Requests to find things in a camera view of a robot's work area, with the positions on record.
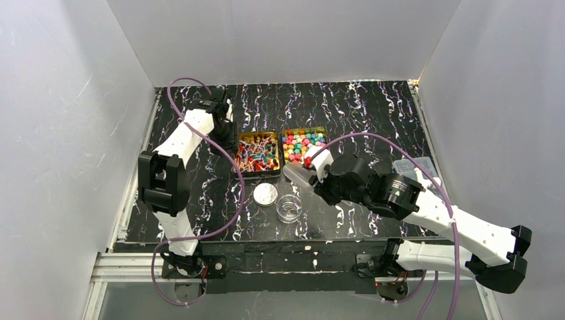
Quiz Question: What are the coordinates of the tin of lollipops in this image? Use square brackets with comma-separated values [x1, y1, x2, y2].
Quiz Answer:
[234, 131, 282, 179]

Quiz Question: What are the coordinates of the clear plastic scoop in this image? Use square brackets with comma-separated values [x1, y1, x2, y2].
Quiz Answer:
[282, 162, 316, 188]

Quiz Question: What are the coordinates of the clear round jar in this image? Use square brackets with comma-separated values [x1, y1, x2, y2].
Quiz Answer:
[276, 194, 302, 223]

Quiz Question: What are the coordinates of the tin of star candies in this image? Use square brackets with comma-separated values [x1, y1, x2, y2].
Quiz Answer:
[279, 127, 330, 164]

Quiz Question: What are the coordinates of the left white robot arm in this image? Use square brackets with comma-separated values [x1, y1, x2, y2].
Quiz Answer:
[137, 90, 238, 276]

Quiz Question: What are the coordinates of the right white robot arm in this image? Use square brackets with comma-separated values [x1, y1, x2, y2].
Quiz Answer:
[304, 150, 532, 294]

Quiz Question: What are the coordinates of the clear plastic organizer box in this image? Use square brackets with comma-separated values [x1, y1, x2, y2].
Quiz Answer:
[392, 157, 438, 182]

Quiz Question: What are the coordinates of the round white jar lid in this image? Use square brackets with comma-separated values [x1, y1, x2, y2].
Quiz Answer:
[253, 183, 278, 206]

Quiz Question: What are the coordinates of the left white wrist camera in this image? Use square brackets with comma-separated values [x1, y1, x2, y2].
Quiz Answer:
[226, 99, 233, 122]

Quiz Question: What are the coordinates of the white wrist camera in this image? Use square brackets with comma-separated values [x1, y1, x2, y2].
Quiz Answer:
[303, 145, 334, 182]
[226, 99, 233, 122]

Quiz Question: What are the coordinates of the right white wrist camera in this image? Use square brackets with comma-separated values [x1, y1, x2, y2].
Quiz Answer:
[303, 145, 334, 182]

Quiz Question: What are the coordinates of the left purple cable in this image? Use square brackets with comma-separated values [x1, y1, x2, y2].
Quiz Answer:
[151, 77, 247, 307]

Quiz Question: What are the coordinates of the purple cable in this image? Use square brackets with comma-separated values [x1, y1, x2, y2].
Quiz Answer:
[151, 77, 247, 307]
[308, 132, 461, 320]

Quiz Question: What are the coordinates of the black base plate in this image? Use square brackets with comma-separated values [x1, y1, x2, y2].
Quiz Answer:
[159, 239, 422, 294]

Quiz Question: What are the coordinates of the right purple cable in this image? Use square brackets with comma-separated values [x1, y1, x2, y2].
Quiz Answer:
[308, 132, 461, 320]

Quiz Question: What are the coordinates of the aluminium frame rail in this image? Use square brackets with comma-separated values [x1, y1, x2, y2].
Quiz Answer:
[90, 249, 492, 288]

